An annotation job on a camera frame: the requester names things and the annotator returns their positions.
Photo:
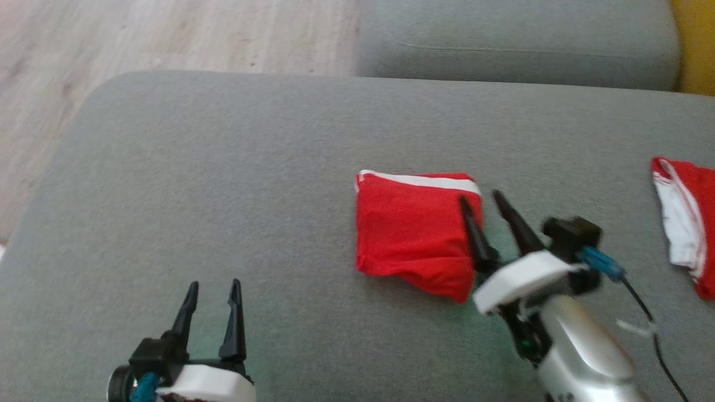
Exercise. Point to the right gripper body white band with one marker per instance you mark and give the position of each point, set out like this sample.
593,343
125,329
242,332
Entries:
519,276

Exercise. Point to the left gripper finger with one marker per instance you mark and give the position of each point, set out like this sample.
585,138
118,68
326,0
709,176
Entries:
234,329
187,310

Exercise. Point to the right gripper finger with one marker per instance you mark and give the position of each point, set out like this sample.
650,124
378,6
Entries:
516,229
479,243

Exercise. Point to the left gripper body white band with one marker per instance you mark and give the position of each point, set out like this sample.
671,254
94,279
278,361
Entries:
212,385

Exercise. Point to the red shorts white bands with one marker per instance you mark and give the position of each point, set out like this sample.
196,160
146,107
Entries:
408,229

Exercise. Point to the red trousers striped white waistband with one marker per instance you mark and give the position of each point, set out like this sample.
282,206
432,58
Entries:
701,190

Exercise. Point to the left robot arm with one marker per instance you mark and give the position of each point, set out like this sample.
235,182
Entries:
120,385

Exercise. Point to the large grey sofa seat cushion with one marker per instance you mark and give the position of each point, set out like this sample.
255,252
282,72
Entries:
223,167

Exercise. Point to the yellow sofa backrest cushion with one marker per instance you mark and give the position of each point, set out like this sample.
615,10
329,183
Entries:
698,44

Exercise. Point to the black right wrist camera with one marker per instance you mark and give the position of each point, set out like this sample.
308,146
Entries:
570,234

